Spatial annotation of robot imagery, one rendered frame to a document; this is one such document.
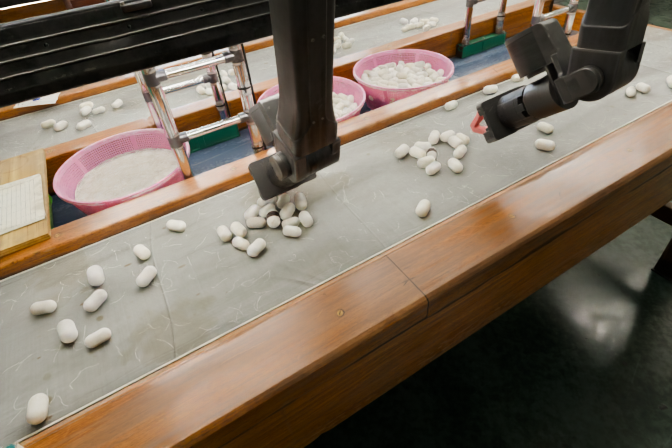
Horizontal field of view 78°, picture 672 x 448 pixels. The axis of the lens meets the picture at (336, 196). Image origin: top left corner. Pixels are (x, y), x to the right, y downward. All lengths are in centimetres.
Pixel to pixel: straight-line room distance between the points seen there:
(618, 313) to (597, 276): 15
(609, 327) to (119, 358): 140
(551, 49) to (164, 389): 65
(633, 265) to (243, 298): 150
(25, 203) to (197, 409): 55
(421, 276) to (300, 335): 18
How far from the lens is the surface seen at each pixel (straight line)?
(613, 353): 157
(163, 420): 54
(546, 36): 66
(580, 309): 163
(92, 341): 66
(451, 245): 64
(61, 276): 80
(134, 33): 57
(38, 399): 64
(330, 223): 71
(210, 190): 81
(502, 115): 72
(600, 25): 62
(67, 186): 101
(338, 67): 122
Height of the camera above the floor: 122
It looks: 39 degrees down
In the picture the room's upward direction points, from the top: 6 degrees counter-clockwise
